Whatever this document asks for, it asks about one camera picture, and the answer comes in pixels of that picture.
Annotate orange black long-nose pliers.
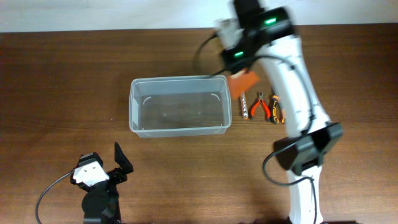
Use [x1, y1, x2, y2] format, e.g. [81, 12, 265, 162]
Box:
[269, 89, 285, 124]

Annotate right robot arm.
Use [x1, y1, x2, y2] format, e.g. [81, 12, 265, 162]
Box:
[217, 1, 343, 223]

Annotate socket bit rail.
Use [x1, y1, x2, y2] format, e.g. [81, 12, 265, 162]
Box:
[239, 92, 249, 119]

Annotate wooden handled orange scraper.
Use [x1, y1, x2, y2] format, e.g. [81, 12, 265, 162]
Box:
[227, 68, 260, 100]

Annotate clear plastic container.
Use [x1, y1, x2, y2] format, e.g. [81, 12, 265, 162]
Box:
[129, 75, 232, 138]

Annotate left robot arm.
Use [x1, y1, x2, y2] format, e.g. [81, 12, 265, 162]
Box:
[70, 142, 134, 224]

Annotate red handled cutters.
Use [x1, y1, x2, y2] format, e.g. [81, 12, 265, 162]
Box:
[248, 91, 271, 122]

